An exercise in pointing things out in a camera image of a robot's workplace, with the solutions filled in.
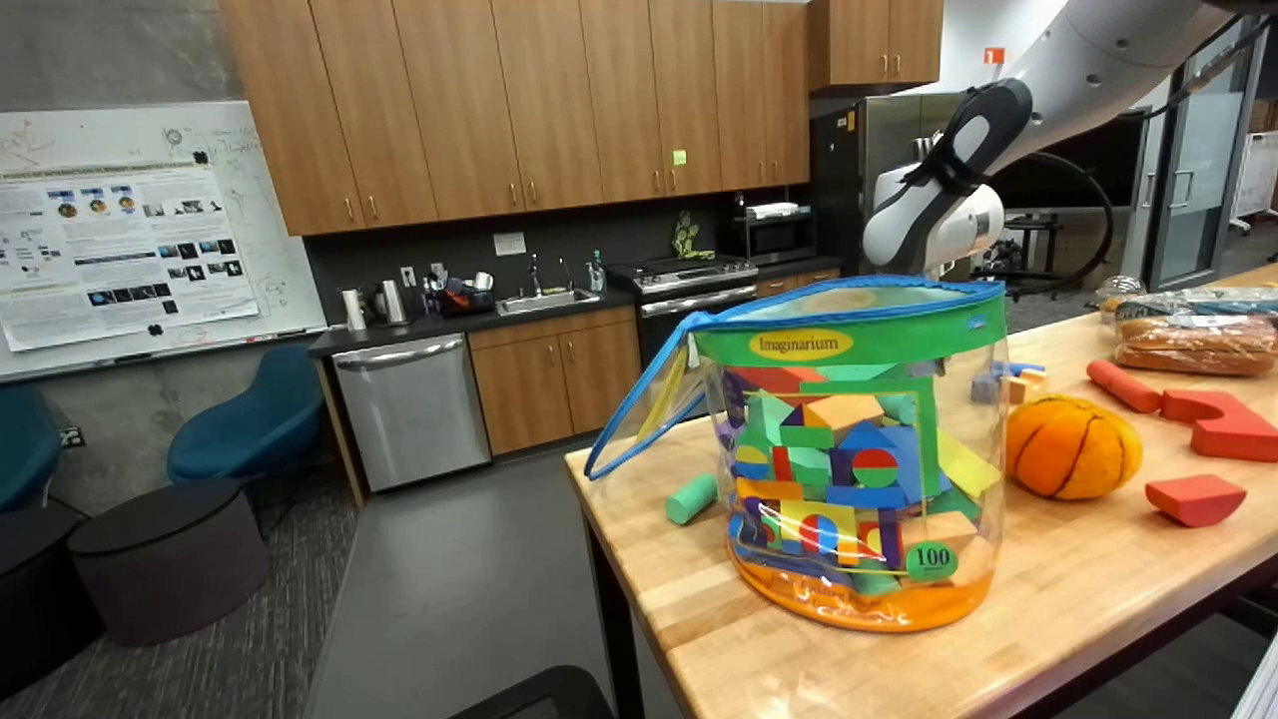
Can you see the blue lounge chair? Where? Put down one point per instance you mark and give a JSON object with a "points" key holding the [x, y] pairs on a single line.
{"points": [[263, 429]]}

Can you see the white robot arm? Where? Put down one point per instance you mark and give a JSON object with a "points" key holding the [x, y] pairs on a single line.
{"points": [[1087, 64]]}

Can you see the red notched foam block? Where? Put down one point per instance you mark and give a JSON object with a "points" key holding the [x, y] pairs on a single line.
{"points": [[1222, 425]]}

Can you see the orange plush basketball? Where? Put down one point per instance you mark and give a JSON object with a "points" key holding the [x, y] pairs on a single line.
{"points": [[1071, 450]]}

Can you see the green foam cylinder on table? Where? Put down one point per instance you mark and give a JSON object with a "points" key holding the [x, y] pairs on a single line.
{"points": [[691, 500]]}

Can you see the stainless dishwasher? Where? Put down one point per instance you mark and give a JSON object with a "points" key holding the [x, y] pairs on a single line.
{"points": [[413, 409]]}

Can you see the wooden cabinets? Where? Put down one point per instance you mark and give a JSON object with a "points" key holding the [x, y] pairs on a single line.
{"points": [[384, 112], [558, 377]]}

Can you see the kitchen stove oven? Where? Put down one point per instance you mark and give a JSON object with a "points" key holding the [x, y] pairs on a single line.
{"points": [[667, 289]]}

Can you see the bagged bread loaf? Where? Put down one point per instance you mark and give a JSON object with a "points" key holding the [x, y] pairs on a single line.
{"points": [[1201, 345]]}

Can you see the clear plastic toy basket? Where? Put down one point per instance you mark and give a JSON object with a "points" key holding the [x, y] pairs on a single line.
{"points": [[860, 442]]}

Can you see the small red foam block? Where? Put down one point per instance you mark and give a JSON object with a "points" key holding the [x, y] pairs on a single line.
{"points": [[1195, 500]]}

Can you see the whiteboard with posters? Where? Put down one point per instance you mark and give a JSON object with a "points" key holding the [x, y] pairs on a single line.
{"points": [[139, 235]]}

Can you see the upper wooden cabinets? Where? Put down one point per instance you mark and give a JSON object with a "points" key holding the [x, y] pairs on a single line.
{"points": [[384, 112]]}

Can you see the black microwave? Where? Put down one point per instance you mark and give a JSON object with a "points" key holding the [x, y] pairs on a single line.
{"points": [[773, 229]]}

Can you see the lower wooden cabinets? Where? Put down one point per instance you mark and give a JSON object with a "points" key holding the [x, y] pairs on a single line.
{"points": [[558, 377]]}

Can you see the dark round ottoman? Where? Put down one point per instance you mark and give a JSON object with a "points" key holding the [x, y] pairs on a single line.
{"points": [[171, 562]]}

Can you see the stainless refrigerator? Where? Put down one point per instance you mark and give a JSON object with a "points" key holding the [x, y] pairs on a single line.
{"points": [[852, 147]]}

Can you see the red foam cylinder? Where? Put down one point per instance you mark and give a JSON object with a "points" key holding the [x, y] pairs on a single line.
{"points": [[1119, 387]]}

